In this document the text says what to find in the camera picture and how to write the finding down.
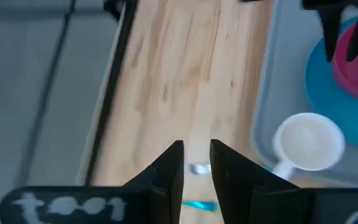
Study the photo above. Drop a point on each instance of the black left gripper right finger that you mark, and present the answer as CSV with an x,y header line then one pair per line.
x,y
238,186

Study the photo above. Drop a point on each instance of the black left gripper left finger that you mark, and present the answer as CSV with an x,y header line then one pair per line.
x,y
166,186

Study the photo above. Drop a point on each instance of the grey plastic tray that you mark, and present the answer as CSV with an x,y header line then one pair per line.
x,y
284,77

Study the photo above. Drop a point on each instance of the blue plate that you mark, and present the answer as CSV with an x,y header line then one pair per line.
x,y
325,99

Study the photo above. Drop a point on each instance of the white mug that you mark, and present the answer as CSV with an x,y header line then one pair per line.
x,y
309,141

